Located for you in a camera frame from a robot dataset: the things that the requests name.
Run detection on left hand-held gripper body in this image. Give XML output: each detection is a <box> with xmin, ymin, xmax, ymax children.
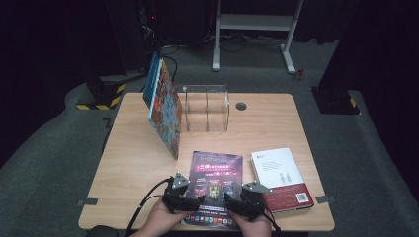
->
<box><xmin>161</xmin><ymin>171</ymin><xmax>191</xmax><ymax>214</ymax></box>

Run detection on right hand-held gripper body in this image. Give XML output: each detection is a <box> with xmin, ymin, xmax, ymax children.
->
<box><xmin>239</xmin><ymin>181</ymin><xmax>273</xmax><ymax>221</ymax></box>

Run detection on dark purple magazine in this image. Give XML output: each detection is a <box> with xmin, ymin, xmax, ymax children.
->
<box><xmin>181</xmin><ymin>150</ymin><xmax>244</xmax><ymax>230</ymax></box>

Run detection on white and red book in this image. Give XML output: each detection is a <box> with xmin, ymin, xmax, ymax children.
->
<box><xmin>250</xmin><ymin>147</ymin><xmax>315</xmax><ymax>213</ymax></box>

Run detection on light blue picture book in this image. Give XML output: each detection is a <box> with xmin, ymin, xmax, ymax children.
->
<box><xmin>147</xmin><ymin>58</ymin><xmax>183</xmax><ymax>161</ymax></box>

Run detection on clear acrylic book rack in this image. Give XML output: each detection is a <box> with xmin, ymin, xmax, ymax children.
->
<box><xmin>177</xmin><ymin>84</ymin><xmax>231</xmax><ymax>133</ymax></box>

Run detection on dark blue picture book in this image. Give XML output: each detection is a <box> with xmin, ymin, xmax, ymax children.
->
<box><xmin>141</xmin><ymin>52</ymin><xmax>162</xmax><ymax>110</ymax></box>

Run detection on person's right hand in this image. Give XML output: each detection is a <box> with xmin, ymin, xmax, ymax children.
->
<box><xmin>228</xmin><ymin>211</ymin><xmax>273</xmax><ymax>237</ymax></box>

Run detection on person's left hand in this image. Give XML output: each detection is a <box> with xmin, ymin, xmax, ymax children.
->
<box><xmin>144</xmin><ymin>200</ymin><xmax>196</xmax><ymax>237</ymax></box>

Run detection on person's dark clothed leg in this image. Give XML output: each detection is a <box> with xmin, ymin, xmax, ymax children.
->
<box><xmin>86</xmin><ymin>225</ymin><xmax>120</xmax><ymax>237</ymax></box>

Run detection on black yellow striped stand base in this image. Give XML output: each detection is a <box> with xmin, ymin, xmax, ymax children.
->
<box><xmin>76</xmin><ymin>76</ymin><xmax>126</xmax><ymax>112</ymax></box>

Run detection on black stand base yellow mark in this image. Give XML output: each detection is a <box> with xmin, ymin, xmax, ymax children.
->
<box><xmin>310</xmin><ymin>86</ymin><xmax>361</xmax><ymax>116</ymax></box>

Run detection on dark equipment with red light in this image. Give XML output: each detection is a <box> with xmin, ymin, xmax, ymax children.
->
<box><xmin>137</xmin><ymin>0</ymin><xmax>162</xmax><ymax>72</ymax></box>

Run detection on white metal stand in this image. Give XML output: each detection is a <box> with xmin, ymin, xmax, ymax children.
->
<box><xmin>211</xmin><ymin>0</ymin><xmax>304</xmax><ymax>74</ymax></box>

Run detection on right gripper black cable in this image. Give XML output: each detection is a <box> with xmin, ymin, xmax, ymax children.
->
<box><xmin>263</xmin><ymin>211</ymin><xmax>282</xmax><ymax>233</ymax></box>

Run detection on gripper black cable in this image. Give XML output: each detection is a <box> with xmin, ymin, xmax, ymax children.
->
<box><xmin>124</xmin><ymin>177</ymin><xmax>174</xmax><ymax>237</ymax></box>
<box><xmin>263</xmin><ymin>211</ymin><xmax>282</xmax><ymax>233</ymax></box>

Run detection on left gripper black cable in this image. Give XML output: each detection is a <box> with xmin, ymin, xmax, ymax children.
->
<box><xmin>124</xmin><ymin>177</ymin><xmax>174</xmax><ymax>237</ymax></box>

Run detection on cable bundle under stand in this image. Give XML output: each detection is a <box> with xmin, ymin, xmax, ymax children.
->
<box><xmin>202</xmin><ymin>31</ymin><xmax>288</xmax><ymax>53</ymax></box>

